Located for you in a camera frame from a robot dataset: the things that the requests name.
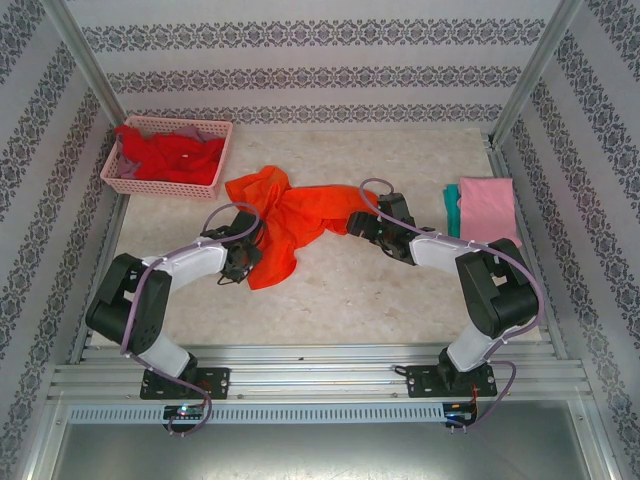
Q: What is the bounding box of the orange t-shirt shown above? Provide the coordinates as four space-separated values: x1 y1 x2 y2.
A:
224 164 384 291

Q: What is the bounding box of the teal folded t-shirt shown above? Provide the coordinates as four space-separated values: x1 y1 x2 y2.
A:
442 183 464 237

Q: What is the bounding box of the pink folded t-shirt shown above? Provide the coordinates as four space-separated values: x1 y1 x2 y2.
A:
458 175 524 249

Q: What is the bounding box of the pink plastic basket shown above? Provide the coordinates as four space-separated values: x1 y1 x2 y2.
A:
99 115 235 202

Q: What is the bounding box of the red t-shirt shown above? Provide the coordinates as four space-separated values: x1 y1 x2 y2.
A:
113 124 226 186

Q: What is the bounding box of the grey sheet metal shelf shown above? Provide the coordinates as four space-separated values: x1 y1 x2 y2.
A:
29 422 616 480

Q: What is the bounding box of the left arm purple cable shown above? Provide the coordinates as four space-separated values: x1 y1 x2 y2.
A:
119 201 264 439

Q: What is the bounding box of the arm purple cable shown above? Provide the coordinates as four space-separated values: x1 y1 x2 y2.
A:
119 201 264 439
359 177 546 434

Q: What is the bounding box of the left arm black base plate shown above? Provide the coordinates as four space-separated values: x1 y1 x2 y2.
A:
139 367 232 401

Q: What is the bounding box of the aluminium mounting rail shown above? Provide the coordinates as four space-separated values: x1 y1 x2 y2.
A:
47 342 594 401

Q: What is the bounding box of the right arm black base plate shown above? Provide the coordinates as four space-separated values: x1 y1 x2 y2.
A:
404 363 499 400

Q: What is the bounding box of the left aluminium side rail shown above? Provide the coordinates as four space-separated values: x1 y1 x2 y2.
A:
68 192 129 364

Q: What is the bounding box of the aluminium side rail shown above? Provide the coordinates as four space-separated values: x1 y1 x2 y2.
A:
487 142 571 359
68 192 129 364

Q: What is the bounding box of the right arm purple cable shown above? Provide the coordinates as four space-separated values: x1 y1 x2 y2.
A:
359 177 546 434

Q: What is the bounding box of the right aluminium side rail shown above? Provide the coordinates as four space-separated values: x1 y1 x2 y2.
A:
487 142 571 359

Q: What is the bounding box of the slotted grey cable duct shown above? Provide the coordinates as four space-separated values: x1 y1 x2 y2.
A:
67 403 446 424

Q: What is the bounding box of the right aluminium frame post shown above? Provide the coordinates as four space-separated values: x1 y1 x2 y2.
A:
487 0 584 147

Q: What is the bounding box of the aluminium frame post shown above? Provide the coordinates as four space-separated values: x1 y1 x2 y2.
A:
487 0 584 147
42 0 129 151

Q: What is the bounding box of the left aluminium frame post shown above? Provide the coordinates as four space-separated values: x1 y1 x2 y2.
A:
42 0 129 151

